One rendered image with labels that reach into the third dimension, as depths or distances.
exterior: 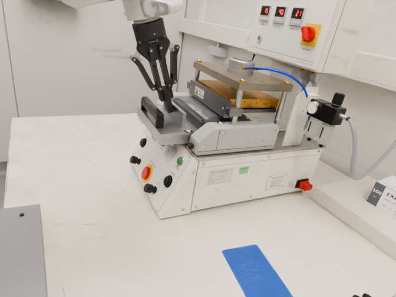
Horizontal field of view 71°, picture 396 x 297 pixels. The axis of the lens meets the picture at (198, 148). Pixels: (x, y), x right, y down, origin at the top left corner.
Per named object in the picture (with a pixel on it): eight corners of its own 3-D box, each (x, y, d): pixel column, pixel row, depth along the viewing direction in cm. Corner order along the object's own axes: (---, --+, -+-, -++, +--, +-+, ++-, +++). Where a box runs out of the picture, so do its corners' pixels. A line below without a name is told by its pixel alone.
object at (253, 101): (238, 92, 98) (244, 65, 94) (279, 114, 81) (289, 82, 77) (194, 91, 90) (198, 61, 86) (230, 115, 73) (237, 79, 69)
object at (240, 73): (248, 90, 104) (256, 54, 98) (310, 120, 79) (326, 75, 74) (190, 88, 93) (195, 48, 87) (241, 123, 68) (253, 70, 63)
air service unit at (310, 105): (299, 131, 83) (315, 83, 77) (340, 154, 72) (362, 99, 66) (286, 132, 81) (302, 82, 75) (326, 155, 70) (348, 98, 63)
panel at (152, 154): (130, 160, 97) (155, 114, 93) (157, 214, 73) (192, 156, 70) (125, 158, 96) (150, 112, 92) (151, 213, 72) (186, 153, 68)
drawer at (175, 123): (217, 115, 100) (221, 93, 96) (253, 141, 82) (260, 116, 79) (136, 116, 86) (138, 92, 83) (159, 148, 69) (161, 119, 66)
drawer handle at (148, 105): (147, 109, 83) (147, 96, 81) (163, 128, 71) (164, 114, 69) (140, 109, 82) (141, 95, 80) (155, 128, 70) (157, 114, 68)
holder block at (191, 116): (217, 106, 96) (218, 98, 95) (250, 128, 81) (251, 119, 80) (172, 106, 89) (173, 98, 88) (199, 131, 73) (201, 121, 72)
